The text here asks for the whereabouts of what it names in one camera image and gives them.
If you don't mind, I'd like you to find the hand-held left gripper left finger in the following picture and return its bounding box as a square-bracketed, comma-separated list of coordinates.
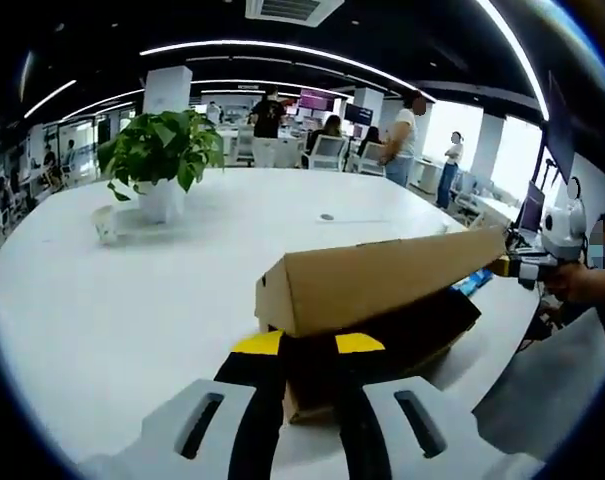
[76, 329, 286, 480]

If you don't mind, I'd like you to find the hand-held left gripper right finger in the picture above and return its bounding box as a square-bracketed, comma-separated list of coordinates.
[334, 333, 543, 480]

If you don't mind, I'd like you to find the blue wet wipes soft item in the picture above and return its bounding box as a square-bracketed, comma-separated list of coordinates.
[451, 269, 496, 301]

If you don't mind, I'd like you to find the brown cardboard shoe box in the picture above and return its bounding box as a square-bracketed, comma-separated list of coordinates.
[254, 224, 513, 426]

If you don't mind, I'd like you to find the person's right hand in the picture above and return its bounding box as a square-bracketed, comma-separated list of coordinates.
[544, 263, 592, 305]

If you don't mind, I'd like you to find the large dark display screen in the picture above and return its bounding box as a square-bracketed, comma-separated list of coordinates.
[546, 72, 577, 186]

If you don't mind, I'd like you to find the curved ceiling light strip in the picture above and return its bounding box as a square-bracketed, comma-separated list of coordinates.
[474, 0, 551, 121]
[139, 38, 436, 102]

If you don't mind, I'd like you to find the white office chair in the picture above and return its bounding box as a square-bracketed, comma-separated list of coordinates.
[356, 142, 388, 176]
[311, 134, 348, 171]

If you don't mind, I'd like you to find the white table socket strip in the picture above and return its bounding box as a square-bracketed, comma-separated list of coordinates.
[315, 212, 386, 225]

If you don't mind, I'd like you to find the potted green plant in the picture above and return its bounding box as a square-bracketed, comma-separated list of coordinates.
[96, 109, 227, 224]

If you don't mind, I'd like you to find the ceiling air conditioner vent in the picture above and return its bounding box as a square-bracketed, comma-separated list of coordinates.
[245, 0, 346, 26]

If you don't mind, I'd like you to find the dark wall screen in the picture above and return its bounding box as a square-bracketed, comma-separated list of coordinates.
[344, 103, 373, 125]

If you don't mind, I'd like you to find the pink wall screen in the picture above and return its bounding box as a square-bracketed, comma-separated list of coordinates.
[299, 88, 336, 111]

